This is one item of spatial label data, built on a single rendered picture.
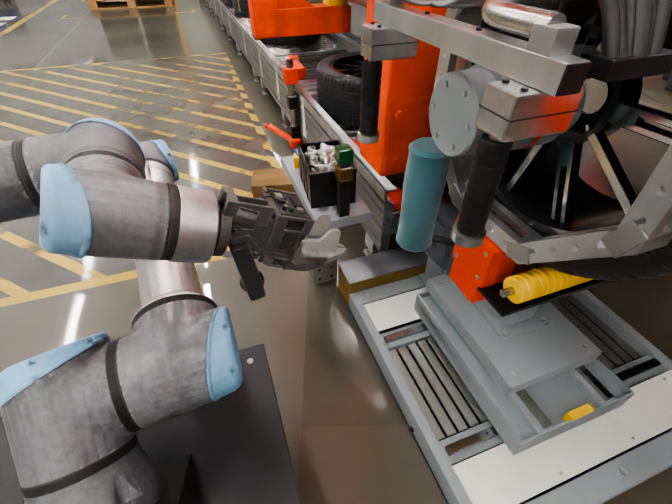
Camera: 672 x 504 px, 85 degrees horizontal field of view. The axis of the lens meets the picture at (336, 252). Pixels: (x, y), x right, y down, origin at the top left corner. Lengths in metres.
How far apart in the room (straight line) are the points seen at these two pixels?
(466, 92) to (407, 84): 0.44
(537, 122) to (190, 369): 0.57
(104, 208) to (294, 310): 1.05
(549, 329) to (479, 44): 0.88
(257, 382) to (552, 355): 0.76
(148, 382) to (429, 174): 0.62
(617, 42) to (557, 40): 0.06
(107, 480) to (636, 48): 0.83
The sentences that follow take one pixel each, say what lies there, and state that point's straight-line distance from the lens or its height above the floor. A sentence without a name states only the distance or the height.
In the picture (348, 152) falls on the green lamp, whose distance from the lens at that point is 0.95.
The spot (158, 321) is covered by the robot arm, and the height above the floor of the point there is 0.59.
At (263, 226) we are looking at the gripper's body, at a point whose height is 0.78.
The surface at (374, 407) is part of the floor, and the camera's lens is 1.19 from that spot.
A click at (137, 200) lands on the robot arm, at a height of 0.86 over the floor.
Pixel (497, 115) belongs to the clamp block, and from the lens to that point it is 0.44.
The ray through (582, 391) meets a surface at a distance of 1.23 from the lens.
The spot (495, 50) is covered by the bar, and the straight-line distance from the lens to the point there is 0.50.
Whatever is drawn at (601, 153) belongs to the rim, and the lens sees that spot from 0.78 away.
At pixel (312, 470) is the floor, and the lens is 1.13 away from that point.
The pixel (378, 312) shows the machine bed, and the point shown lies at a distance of 1.29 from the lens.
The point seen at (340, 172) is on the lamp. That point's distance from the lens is 0.96.
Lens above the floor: 1.07
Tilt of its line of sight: 41 degrees down
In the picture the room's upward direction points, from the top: straight up
